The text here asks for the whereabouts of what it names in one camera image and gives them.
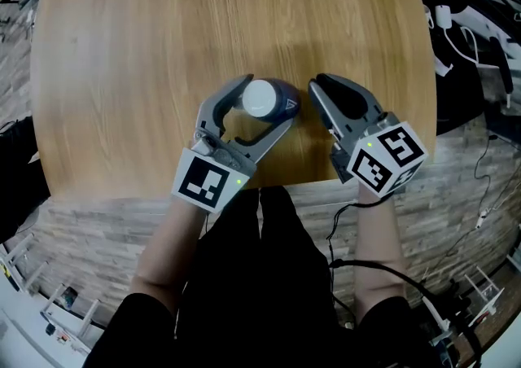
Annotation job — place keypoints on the dark blue cup white base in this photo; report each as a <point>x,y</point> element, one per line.
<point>264,97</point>

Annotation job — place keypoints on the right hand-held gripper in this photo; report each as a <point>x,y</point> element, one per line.
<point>382,163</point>

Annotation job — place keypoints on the small white connector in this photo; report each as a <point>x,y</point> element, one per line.
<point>481,220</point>

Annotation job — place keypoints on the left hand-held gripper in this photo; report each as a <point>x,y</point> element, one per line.
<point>205,183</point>

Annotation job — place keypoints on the white metal frame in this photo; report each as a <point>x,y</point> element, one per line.
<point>486,297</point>

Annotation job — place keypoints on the black bag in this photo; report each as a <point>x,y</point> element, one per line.
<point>18,179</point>

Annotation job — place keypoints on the person's black clothing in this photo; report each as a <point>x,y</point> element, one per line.
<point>252,297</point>

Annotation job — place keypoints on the person's left forearm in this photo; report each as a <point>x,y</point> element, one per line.
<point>171,244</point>

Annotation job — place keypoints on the person's right forearm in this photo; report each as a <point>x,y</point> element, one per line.
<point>376,244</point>

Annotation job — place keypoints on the white charger plug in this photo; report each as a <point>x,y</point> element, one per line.
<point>443,16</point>

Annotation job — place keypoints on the white metal rack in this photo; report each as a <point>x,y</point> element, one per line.
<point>28,277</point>

